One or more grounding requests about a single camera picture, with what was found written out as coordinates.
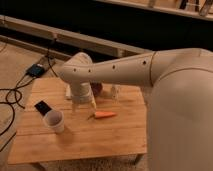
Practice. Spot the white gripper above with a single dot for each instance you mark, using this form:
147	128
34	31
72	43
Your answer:
82	93

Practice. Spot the orange pepper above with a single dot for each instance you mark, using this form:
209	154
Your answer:
102	114

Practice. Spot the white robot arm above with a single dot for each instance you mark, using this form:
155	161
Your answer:
180	108

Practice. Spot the white sponge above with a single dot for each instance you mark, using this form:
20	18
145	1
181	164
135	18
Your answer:
68	92

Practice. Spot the dark red round object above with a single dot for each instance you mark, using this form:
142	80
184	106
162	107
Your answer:
96	88

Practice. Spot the white paper cup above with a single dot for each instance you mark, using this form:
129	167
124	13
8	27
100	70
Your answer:
54	120

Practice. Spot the clear glass bottle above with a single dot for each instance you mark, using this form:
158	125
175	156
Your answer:
114	92

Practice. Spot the black rectangular block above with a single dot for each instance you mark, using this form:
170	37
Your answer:
42	107

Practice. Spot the wooden table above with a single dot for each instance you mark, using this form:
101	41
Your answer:
84	136

